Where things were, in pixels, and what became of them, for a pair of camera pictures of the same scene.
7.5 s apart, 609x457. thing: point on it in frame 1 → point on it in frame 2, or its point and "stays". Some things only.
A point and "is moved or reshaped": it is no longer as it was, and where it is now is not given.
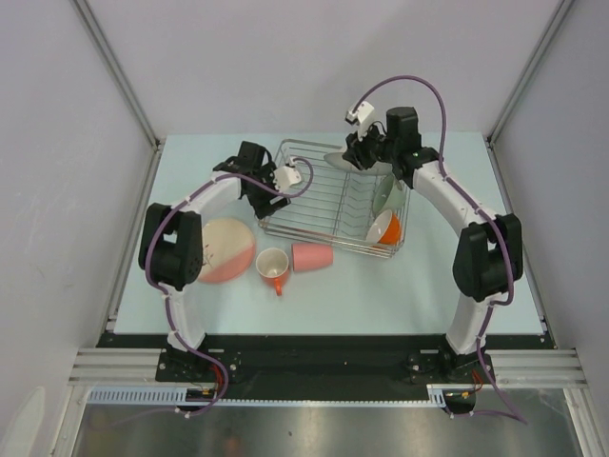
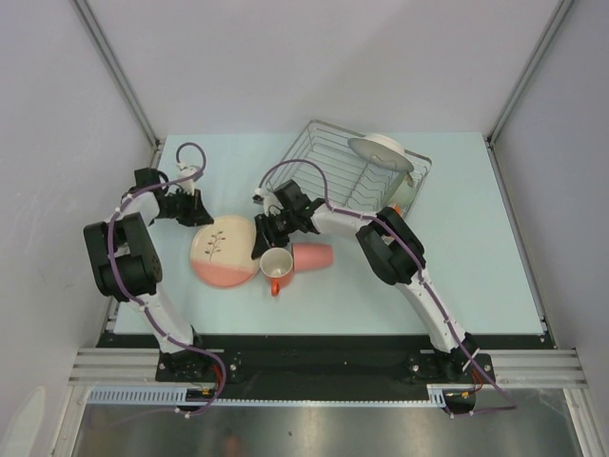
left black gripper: x=265 y=208 → x=199 y=214
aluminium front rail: x=116 y=367 stays
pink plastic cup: x=306 y=256 stays
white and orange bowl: x=383 y=228 is moved or reshaped
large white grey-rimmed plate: x=377 y=168 is moved or reshaped
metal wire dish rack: x=344 y=208 is moved or reshaped
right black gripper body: x=372 y=148 → x=281 y=228
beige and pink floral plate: x=228 y=248 is moved or reshaped
